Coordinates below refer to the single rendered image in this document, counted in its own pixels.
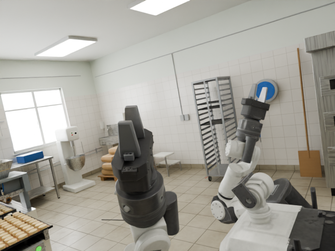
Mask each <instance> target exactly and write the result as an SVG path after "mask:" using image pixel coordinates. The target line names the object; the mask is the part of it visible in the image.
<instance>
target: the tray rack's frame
mask: <svg viewBox="0 0 335 251"><path fill-rule="evenodd" d="M224 78H230V77H229V76H222V77H213V78H209V79H204V80H199V81H195V82H191V85H192V91H193V97H194V103H195V109H196V115H197V121H198V127H199V133H200V139H201V145H202V151H203V157H204V163H205V169H206V175H207V176H208V177H209V176H210V179H211V177H212V176H223V177H224V176H225V173H226V170H227V168H228V165H229V164H230V163H231V159H230V157H228V161H229V164H218V159H217V153H216V147H215V141H214V135H213V129H212V122H211V116H210V110H209V104H208V98H207V91H206V85H205V83H206V82H211V81H215V80H216V85H217V91H218V98H219V104H220V111H221V117H222V123H223V130H224V136H225V142H226V145H227V143H228V140H227V134H226V127H225V121H224V115H223V108H222V102H221V96H220V89H219V83H218V79H224ZM197 83H203V84H204V90H205V96H206V102H207V108H208V114H209V120H210V127H211V133H212V139H213V145H214V151H215V157H216V163H217V166H216V167H215V168H214V169H213V170H211V171H210V172H208V170H207V166H206V164H207V162H206V160H205V159H206V156H205V151H204V146H203V141H202V140H203V138H202V136H201V135H202V132H201V126H200V121H199V116H198V111H197V109H198V108H197V106H196V104H197V102H196V100H195V99H196V96H195V91H194V86H193V84H197Z"/></svg>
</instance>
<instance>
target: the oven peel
mask: <svg viewBox="0 0 335 251"><path fill-rule="evenodd" d="M297 53H298V63H299V73H300V82H301V92H302V101H303V111H304V121H305V131H306V141H307V150H302V151H298V156H299V166H300V175H301V177H322V169H321V159H320V151H319V150H309V140H308V130H307V121H306V111H305V101H304V91H303V82H302V72H301V63H300V53H299V48H297Z"/></svg>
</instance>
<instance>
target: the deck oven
mask: <svg viewBox="0 0 335 251"><path fill-rule="evenodd" d="M304 44H305V52H307V53H310V54H311V58H312V66H313V74H314V83H315V91H316V99H317V108H318V116H319V124H320V133H321V141H322V150H323V158H324V166H325V175H326V183H327V188H331V192H332V196H335V31H331V32H327V33H323V34H319V35H315V36H311V37H308V38H304Z"/></svg>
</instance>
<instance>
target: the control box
mask: <svg viewBox="0 0 335 251"><path fill-rule="evenodd" d="M37 247H41V251H46V249H45V245H44V241H40V242H38V243H36V244H34V245H32V246H30V247H28V248H27V249H25V250H23V251H36V248H37Z"/></svg>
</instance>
